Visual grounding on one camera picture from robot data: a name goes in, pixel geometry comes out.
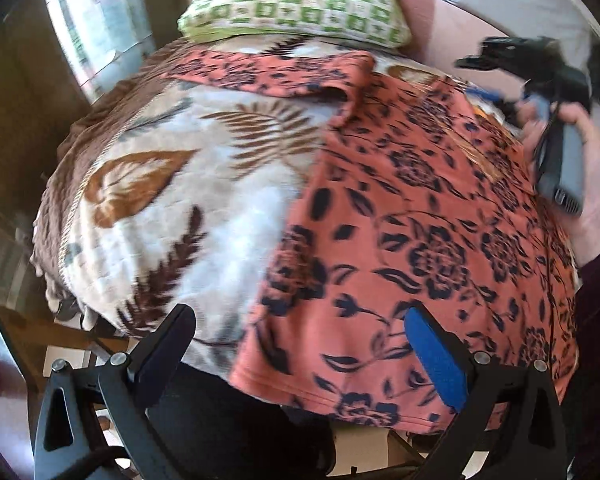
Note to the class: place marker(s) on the patterned glass window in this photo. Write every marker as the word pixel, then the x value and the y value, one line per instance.
pixel 104 41

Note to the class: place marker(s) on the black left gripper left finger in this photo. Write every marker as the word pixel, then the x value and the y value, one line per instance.
pixel 93 417

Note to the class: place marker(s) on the leaf-patterned fleece blanket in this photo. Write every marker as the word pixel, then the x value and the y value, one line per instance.
pixel 174 191

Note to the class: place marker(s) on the green white patterned pillow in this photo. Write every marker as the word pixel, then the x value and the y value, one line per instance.
pixel 378 22

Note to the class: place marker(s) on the orange floral garment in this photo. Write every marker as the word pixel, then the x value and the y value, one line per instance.
pixel 416 199

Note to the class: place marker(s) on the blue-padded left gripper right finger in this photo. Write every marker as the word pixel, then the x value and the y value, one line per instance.
pixel 531 441

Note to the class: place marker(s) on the person's right hand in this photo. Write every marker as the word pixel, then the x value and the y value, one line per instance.
pixel 584 231

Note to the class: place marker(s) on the pink bolster pillow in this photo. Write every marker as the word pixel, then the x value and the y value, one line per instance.
pixel 442 33

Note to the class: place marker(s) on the grey pillow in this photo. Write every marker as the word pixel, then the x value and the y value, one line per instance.
pixel 569 21

